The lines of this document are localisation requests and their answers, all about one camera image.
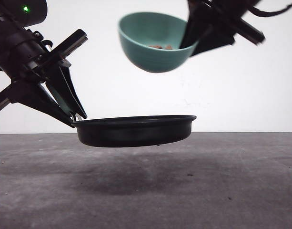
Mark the pile of brown beef cubes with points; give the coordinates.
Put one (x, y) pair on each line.
(168, 47)

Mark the black frying pan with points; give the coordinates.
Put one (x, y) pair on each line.
(134, 131)

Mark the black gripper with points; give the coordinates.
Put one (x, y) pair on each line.
(40, 79)
(213, 23)

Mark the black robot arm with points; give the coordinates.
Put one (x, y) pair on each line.
(21, 14)

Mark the teal ceramic bowl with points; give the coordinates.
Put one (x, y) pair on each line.
(151, 41)

